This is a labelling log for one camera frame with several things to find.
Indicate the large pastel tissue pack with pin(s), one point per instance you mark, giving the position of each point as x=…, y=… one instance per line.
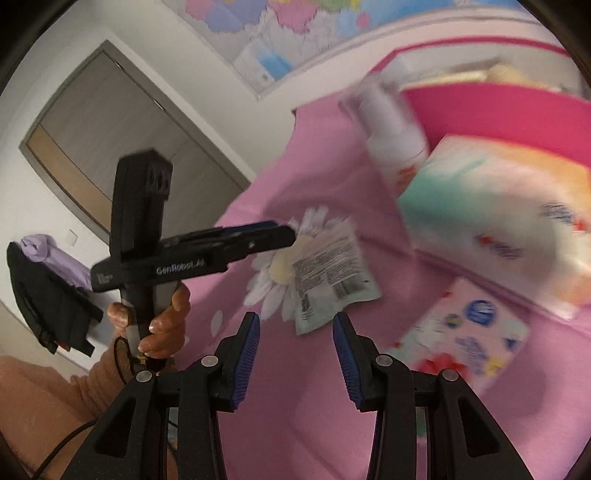
x=485, y=212

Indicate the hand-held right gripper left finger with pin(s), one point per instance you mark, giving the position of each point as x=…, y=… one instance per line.
x=247, y=360

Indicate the person's left forearm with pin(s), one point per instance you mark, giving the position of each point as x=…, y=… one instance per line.
x=41, y=406

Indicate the small pink tissue packet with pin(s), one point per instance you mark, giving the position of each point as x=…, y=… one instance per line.
x=466, y=332

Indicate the colourful wall map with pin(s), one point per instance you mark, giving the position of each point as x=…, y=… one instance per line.
x=277, y=27

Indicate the white wall switch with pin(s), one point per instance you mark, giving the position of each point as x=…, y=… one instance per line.
x=72, y=237

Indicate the purple cloth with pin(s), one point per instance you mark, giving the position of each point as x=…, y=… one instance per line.
x=39, y=244

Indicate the person's left hand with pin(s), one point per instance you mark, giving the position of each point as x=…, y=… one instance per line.
x=173, y=323

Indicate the black garment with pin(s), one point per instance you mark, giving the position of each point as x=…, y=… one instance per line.
x=46, y=295

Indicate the white plastic bottle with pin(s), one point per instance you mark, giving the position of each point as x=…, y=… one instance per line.
x=392, y=134

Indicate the pink cardboard box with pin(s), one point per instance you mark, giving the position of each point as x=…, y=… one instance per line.
x=485, y=120

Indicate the pink flowered bed sheet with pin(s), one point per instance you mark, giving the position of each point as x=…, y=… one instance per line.
x=286, y=415

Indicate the white green wipe packet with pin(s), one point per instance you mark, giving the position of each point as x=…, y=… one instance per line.
x=323, y=277

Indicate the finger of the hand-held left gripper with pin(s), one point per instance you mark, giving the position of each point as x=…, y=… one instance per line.
x=272, y=237
x=258, y=226

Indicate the grey framed door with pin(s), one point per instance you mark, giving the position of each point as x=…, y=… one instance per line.
x=115, y=115

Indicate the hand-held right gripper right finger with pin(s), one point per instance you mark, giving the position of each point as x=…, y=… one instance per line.
x=346, y=360

